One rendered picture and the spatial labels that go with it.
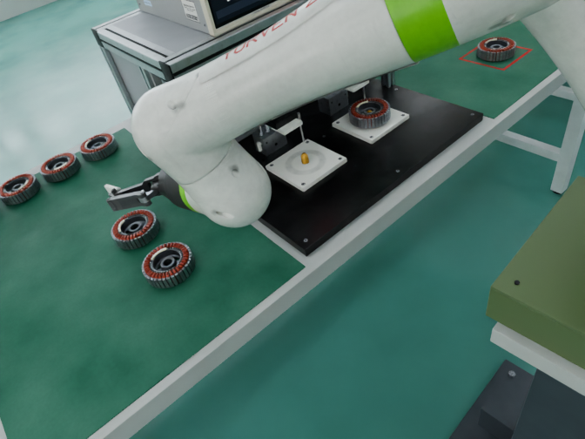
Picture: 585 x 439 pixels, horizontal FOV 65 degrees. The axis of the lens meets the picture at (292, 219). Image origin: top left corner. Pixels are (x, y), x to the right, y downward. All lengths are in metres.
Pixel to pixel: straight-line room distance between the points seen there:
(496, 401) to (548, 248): 0.83
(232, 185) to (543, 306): 0.51
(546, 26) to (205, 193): 0.48
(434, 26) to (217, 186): 0.33
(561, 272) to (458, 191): 1.44
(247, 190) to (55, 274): 0.70
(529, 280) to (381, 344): 0.95
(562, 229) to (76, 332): 0.96
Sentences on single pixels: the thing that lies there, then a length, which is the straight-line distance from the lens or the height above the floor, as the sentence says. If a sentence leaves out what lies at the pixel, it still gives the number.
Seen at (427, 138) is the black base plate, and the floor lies 0.77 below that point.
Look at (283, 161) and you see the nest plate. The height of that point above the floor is 0.78.
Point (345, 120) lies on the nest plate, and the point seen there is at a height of 0.78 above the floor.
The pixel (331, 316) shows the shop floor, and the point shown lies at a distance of 1.80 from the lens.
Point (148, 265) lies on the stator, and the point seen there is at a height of 0.79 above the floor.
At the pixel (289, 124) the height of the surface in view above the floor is 0.88.
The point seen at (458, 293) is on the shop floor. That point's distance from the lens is 1.86.
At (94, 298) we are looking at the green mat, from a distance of 1.11.
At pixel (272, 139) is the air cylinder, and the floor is 0.81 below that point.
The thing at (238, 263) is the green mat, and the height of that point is 0.75.
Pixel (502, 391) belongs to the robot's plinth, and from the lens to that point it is 1.66.
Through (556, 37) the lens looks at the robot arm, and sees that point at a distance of 0.71.
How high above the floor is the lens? 1.48
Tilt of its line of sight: 42 degrees down
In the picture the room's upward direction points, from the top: 14 degrees counter-clockwise
